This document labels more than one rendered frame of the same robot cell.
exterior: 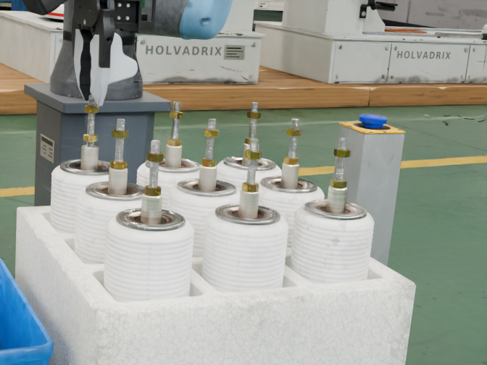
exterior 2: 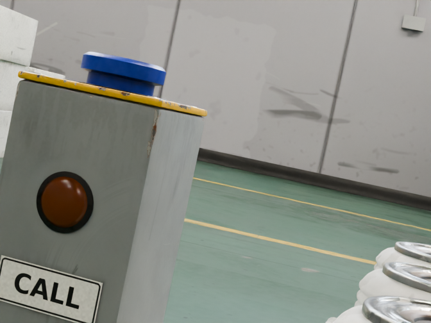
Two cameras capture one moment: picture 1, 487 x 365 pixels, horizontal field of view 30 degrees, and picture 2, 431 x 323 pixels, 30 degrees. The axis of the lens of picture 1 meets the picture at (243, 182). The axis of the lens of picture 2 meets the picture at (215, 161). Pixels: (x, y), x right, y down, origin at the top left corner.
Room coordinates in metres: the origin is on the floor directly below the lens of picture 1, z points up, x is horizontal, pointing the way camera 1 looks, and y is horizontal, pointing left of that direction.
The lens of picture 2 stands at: (1.56, 0.12, 0.31)
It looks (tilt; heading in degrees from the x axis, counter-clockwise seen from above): 3 degrees down; 222
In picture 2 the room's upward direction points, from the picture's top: 12 degrees clockwise
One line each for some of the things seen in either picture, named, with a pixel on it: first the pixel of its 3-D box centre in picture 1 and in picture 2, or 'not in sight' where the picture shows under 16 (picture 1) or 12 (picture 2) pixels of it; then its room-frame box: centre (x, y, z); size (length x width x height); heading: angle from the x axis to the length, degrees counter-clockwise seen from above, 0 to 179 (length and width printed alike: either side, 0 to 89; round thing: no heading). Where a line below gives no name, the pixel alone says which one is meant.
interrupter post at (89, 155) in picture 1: (89, 158); not in sight; (1.16, 0.20, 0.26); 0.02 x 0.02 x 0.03
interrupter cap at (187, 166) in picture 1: (172, 166); not in sight; (1.21, 0.10, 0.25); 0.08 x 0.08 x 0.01
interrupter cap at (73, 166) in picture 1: (89, 168); not in sight; (1.16, 0.20, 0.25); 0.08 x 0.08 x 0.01
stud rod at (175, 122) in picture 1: (175, 129); not in sight; (1.21, 0.10, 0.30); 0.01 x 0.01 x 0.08
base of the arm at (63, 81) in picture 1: (98, 62); not in sight; (1.49, 0.25, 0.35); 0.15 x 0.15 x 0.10
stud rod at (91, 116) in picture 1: (90, 124); not in sight; (1.16, 0.20, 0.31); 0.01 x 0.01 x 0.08
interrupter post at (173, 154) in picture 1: (173, 156); not in sight; (1.21, 0.10, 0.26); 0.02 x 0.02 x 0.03
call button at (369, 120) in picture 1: (372, 122); (121, 80); (1.31, -0.18, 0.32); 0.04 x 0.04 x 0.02
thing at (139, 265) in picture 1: (146, 298); not in sight; (0.95, 0.10, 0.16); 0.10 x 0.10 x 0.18
